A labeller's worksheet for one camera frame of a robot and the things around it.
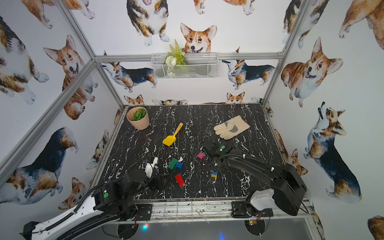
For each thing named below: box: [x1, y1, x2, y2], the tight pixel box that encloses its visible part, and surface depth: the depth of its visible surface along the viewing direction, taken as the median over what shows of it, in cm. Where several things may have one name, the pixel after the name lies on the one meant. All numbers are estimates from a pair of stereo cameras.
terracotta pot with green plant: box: [126, 106, 150, 131], surface depth 103 cm
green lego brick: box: [168, 157, 178, 170], surface depth 91 cm
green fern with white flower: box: [164, 39, 187, 77], surface depth 85 cm
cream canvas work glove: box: [214, 115, 251, 140], surface depth 109 cm
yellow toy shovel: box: [162, 122, 184, 147], surface depth 103 cm
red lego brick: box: [174, 173, 186, 187], surface depth 85 cm
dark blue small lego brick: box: [176, 161, 184, 170], surface depth 90 cm
